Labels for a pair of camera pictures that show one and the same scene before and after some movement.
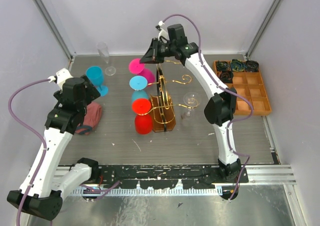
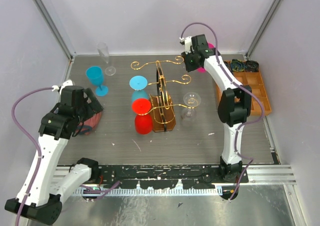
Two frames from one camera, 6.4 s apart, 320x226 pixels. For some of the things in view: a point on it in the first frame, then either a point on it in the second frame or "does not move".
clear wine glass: x=103 y=49 does not move
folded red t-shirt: x=91 y=120 does not move
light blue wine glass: x=139 y=84 does not move
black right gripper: x=152 y=56 -> x=189 y=67
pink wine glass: x=136 y=67 -> x=202 y=69
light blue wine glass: x=94 y=73 does not move
